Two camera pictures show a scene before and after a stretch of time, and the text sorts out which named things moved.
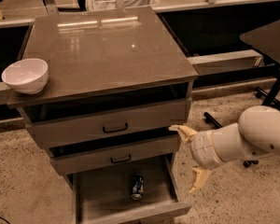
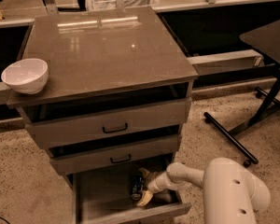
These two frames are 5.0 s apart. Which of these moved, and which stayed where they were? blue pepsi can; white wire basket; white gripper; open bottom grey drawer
Moved: white gripper
Stayed: blue pepsi can; white wire basket; open bottom grey drawer
